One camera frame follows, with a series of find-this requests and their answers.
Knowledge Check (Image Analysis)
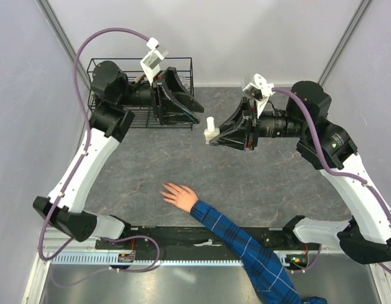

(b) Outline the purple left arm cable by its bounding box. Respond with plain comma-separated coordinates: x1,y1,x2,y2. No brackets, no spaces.
38,27,160,288

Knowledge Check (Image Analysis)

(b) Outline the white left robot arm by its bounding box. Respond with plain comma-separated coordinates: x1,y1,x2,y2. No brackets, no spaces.
32,60,204,249

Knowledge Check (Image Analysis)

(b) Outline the black wire rack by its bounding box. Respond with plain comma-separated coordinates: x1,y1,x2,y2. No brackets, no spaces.
87,57,194,129

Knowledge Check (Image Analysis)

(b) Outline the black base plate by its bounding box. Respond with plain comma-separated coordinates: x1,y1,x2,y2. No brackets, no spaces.
95,226,319,260

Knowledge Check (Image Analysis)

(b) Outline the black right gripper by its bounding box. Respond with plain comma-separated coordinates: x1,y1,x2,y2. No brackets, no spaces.
211,95,309,151

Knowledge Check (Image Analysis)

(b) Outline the clear drinking glass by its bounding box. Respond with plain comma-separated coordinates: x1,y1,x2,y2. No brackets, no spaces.
179,75,191,91

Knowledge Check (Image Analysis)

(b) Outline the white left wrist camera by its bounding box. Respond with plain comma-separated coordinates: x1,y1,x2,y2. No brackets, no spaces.
140,37,169,84

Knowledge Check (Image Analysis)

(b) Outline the blue plaid sleeve forearm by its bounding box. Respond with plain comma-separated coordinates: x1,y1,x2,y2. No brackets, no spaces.
190,200,327,304

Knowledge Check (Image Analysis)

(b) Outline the clear nail polish bottle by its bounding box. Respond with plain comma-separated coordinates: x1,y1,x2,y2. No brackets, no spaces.
203,127,220,144

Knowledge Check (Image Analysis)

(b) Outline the white nail polish cap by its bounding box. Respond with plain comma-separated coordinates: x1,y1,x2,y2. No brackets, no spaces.
207,117,215,132

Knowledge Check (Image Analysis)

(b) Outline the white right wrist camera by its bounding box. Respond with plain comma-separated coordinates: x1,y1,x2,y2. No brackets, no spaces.
243,73,274,118

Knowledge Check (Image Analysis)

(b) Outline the person's hand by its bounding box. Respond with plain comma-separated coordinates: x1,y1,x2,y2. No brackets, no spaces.
160,182,198,213

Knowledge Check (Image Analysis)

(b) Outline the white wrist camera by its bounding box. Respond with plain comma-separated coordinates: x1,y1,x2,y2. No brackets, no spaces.
243,73,274,118
140,37,169,84

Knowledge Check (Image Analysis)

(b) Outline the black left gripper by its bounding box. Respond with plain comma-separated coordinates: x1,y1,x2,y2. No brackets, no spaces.
119,66,205,126

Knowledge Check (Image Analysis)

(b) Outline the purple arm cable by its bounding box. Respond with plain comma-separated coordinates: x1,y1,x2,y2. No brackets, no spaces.
272,87,391,279
38,27,160,288

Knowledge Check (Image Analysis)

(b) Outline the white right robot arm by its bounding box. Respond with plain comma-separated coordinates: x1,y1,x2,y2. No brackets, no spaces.
204,77,391,265

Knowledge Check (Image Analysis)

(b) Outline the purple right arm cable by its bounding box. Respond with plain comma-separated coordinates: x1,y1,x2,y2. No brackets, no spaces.
272,87,391,279

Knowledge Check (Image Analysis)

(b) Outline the brown ceramic bowl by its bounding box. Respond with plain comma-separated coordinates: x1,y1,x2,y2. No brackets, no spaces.
134,74,148,84

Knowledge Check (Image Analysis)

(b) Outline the grey cable duct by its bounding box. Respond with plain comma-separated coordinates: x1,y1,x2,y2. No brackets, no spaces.
51,252,243,266

